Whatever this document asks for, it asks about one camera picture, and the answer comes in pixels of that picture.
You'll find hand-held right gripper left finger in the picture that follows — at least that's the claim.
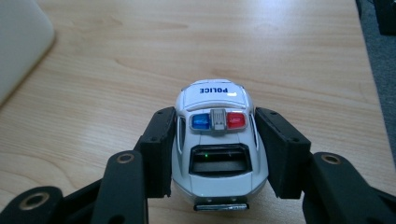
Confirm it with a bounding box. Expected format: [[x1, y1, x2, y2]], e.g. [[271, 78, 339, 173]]
[[139, 106, 177, 199]]

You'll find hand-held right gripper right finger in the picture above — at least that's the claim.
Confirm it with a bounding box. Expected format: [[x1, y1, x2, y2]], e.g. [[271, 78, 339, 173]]
[[255, 106, 312, 200]]

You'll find white toy police car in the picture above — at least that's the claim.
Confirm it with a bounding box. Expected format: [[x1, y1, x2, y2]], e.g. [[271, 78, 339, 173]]
[[171, 78, 269, 213]]

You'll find white plastic bin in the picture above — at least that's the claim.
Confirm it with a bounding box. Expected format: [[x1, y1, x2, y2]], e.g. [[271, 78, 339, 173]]
[[0, 0, 57, 106]]

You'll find black stand base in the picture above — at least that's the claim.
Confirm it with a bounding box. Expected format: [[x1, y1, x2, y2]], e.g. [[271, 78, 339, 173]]
[[373, 0, 396, 36]]

